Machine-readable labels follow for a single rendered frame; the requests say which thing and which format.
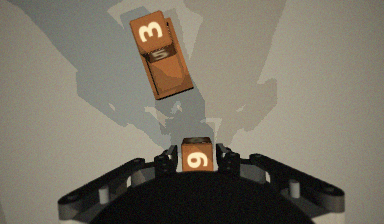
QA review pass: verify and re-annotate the brown number cube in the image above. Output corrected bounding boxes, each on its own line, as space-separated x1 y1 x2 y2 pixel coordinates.
129 10 176 63
181 137 214 172

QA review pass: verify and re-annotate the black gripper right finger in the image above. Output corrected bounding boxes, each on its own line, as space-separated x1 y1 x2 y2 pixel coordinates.
216 143 345 224

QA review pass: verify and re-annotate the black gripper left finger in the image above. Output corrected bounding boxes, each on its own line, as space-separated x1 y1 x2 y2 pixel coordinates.
58 145 178 224

